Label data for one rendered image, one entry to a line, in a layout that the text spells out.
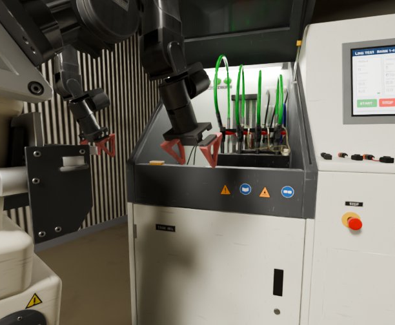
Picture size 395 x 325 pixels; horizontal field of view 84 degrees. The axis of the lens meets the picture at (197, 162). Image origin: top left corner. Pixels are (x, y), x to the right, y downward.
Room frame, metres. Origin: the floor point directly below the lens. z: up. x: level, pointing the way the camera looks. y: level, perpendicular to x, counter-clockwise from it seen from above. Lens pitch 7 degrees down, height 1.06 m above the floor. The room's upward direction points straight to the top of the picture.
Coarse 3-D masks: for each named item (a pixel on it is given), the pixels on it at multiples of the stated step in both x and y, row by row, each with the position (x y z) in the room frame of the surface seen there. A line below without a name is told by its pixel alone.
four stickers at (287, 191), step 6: (222, 186) 0.77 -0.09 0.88; (228, 186) 0.77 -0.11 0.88; (240, 186) 0.76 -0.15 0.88; (246, 186) 0.75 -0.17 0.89; (264, 186) 0.74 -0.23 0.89; (270, 186) 0.73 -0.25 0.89; (282, 186) 0.72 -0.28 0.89; (288, 186) 0.72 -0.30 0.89; (294, 186) 0.71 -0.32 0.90; (222, 192) 0.77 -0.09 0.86; (228, 192) 0.77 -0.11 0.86; (240, 192) 0.76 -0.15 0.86; (246, 192) 0.75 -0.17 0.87; (264, 192) 0.74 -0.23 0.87; (270, 192) 0.73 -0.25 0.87; (282, 192) 0.72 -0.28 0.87; (288, 192) 0.72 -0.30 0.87
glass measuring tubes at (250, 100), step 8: (232, 96) 1.26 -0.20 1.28; (240, 96) 1.25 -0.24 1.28; (248, 96) 1.24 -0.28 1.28; (256, 96) 1.23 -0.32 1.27; (232, 104) 1.29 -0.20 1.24; (240, 104) 1.26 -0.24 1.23; (248, 104) 1.25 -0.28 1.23; (256, 104) 1.26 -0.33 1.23; (232, 112) 1.29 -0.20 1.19; (240, 112) 1.26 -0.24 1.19; (248, 112) 1.25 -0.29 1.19; (256, 112) 1.26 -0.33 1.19; (232, 120) 1.29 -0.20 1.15; (240, 120) 1.26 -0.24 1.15; (248, 120) 1.27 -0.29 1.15; (232, 136) 1.27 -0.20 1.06; (248, 136) 1.27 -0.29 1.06; (232, 144) 1.27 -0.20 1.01; (232, 152) 1.27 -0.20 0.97
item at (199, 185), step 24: (144, 168) 0.86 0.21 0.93; (168, 168) 0.83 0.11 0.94; (192, 168) 0.81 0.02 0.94; (216, 168) 0.78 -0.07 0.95; (240, 168) 0.76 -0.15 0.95; (264, 168) 0.75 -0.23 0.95; (288, 168) 0.75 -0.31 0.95; (144, 192) 0.86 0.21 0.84; (168, 192) 0.83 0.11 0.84; (192, 192) 0.81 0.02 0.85; (216, 192) 0.78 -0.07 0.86; (288, 216) 0.72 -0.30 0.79
